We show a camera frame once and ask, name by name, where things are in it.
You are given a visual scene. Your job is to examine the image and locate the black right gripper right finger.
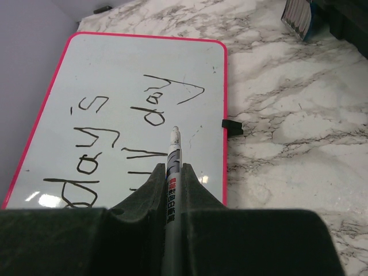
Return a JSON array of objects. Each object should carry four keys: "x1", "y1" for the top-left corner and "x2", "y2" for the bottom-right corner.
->
[{"x1": 182, "y1": 164, "x2": 345, "y2": 275}]

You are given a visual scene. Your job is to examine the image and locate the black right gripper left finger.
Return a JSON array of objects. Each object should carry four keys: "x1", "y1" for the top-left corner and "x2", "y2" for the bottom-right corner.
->
[{"x1": 1, "y1": 163, "x2": 166, "y2": 275}]

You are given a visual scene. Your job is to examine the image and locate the whiteboard marker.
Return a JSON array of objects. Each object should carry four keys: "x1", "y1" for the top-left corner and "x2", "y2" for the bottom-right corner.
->
[{"x1": 161, "y1": 126, "x2": 182, "y2": 275}]

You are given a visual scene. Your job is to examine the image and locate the pink-framed whiteboard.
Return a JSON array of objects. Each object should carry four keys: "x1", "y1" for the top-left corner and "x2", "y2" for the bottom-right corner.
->
[{"x1": 2, "y1": 32, "x2": 228, "y2": 209}]

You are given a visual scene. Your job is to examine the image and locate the black whiteboard clip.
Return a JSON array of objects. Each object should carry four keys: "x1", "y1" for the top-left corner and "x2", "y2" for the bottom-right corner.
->
[{"x1": 221, "y1": 119, "x2": 244, "y2": 138}]

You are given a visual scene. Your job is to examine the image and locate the black red toolbox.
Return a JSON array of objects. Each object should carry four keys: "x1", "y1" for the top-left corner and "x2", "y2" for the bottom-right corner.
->
[{"x1": 281, "y1": 1, "x2": 367, "y2": 58}]

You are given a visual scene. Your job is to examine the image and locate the small black wall object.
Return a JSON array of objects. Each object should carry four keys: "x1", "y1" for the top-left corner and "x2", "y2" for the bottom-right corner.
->
[{"x1": 93, "y1": 5, "x2": 113, "y2": 14}]

